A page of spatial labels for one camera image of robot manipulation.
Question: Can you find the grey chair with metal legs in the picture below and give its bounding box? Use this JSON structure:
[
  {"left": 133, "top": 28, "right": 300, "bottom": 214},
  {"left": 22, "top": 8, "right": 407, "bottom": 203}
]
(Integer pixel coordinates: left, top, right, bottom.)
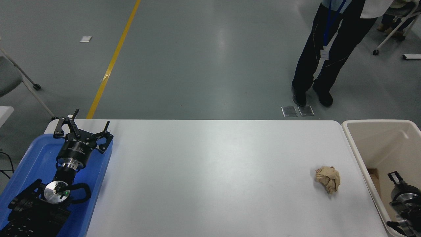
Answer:
[{"left": 0, "top": 36, "right": 56, "bottom": 120}]

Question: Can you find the blue plastic tray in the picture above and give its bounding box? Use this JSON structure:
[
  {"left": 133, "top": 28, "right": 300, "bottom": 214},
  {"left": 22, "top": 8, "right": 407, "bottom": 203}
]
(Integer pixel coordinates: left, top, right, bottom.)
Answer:
[{"left": 0, "top": 133, "right": 114, "bottom": 237}]

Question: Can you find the thin black cable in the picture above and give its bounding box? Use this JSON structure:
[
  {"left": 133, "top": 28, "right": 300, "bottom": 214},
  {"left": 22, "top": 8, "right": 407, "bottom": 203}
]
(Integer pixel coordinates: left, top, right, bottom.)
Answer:
[{"left": 0, "top": 151, "right": 15, "bottom": 180}]

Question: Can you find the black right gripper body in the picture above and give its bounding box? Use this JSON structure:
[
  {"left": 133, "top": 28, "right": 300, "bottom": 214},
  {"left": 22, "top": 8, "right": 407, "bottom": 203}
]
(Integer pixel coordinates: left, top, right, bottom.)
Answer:
[{"left": 392, "top": 183, "right": 421, "bottom": 198}]

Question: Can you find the tan paper ball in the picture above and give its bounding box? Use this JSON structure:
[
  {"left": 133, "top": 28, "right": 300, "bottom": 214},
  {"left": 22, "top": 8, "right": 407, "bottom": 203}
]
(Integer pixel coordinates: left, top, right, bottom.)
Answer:
[{"left": 315, "top": 166, "right": 341, "bottom": 194}]

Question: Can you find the white-framed wheeled chair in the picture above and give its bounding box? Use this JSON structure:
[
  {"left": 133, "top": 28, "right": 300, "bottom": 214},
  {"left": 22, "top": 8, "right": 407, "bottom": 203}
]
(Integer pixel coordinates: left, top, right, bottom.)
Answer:
[{"left": 373, "top": 0, "right": 421, "bottom": 56}]

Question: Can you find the large pale plastic bin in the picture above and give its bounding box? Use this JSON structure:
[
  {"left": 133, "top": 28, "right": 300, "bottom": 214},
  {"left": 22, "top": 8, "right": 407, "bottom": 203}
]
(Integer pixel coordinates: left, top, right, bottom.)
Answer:
[{"left": 341, "top": 119, "right": 421, "bottom": 237}]

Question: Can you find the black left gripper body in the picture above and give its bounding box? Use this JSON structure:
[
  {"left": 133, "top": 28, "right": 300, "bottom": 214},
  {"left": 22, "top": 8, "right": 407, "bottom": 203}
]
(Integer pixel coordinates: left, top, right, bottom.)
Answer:
[{"left": 57, "top": 130, "right": 98, "bottom": 165}]

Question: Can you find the person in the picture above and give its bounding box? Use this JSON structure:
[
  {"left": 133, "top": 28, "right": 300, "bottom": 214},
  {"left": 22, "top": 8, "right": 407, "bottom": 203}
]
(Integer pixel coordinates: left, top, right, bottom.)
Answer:
[
  {"left": 377, "top": 13, "right": 416, "bottom": 41},
  {"left": 291, "top": 0, "right": 393, "bottom": 108}
]

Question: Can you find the small white table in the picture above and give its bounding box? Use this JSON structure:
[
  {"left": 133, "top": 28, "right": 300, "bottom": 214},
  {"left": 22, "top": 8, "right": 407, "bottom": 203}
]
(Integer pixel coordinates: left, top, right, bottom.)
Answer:
[{"left": 0, "top": 106, "right": 14, "bottom": 127}]

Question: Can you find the blue lanyard with white badge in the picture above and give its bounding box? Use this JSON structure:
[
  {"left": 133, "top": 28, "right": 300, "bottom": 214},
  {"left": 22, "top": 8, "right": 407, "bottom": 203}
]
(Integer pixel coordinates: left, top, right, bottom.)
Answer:
[{"left": 320, "top": 0, "right": 346, "bottom": 61}]

